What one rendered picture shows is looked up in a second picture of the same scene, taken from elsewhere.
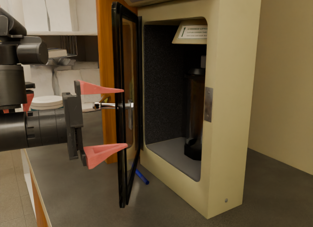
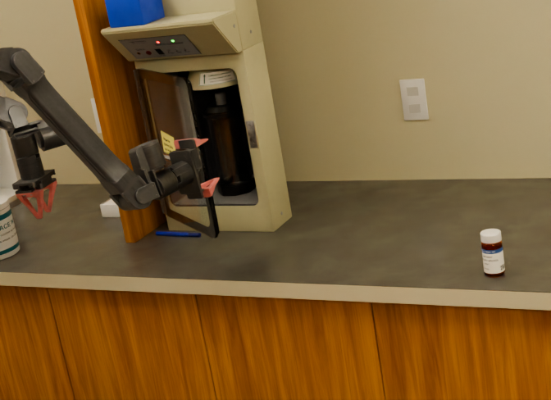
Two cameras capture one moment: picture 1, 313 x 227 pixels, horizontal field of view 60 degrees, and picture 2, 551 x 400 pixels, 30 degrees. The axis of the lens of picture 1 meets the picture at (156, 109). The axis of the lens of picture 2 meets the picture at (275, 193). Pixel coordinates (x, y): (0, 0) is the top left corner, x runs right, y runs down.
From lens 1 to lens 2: 2.03 m
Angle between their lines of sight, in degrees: 29
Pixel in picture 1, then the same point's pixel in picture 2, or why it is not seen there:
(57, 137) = (189, 179)
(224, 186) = (277, 200)
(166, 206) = (235, 238)
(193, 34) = (216, 79)
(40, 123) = (180, 171)
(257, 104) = not seen: hidden behind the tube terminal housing
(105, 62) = (111, 125)
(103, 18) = (102, 79)
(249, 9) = (259, 54)
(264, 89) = not seen: hidden behind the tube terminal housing
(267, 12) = not seen: hidden behind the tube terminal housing
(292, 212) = (331, 206)
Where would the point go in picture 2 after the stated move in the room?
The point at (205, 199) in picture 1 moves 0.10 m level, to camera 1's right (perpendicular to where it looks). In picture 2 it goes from (267, 215) to (299, 203)
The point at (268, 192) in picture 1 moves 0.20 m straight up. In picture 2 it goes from (307, 203) to (295, 133)
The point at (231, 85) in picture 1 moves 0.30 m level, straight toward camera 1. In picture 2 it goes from (262, 115) to (301, 138)
